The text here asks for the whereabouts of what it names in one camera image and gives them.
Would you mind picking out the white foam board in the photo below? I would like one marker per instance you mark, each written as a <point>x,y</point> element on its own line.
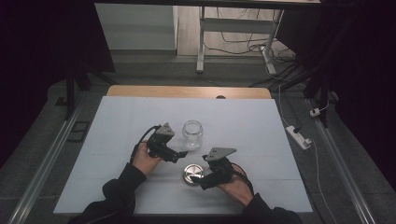
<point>249,124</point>

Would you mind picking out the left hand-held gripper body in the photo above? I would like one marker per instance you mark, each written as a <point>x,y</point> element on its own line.
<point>160,144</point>

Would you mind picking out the black metal stand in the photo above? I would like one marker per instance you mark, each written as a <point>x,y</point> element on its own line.
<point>322,90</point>
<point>70,93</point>

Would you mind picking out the black rectangular floor frame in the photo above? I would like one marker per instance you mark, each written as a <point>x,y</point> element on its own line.
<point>73,136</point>

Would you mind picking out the white power strip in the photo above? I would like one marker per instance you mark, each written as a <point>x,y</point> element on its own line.
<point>298,137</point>

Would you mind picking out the person's right hand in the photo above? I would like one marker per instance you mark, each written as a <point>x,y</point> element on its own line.
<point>238,189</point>

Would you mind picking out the small white adapter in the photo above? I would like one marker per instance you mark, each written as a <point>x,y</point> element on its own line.
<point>315,112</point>

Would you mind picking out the person's left hand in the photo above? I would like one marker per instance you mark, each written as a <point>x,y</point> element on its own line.
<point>144,161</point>

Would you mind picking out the aluminium floor rail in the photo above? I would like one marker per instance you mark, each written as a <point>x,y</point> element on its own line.
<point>342,171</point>
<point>46,165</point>

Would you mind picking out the silver metal jar lid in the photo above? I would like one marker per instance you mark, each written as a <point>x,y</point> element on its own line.
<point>192,173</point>

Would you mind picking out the clear glass jar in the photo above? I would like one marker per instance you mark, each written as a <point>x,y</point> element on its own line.
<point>193,135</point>

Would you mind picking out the white desk frame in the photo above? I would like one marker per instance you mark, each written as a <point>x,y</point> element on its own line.
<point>232,25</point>

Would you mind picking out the wooden table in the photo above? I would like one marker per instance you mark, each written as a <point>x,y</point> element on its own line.
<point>174,91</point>

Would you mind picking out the dark curtain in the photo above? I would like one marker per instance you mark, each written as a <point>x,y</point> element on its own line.
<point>364,62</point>
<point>37,56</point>

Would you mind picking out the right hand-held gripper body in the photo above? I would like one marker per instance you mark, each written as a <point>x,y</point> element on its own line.
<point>219,169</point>

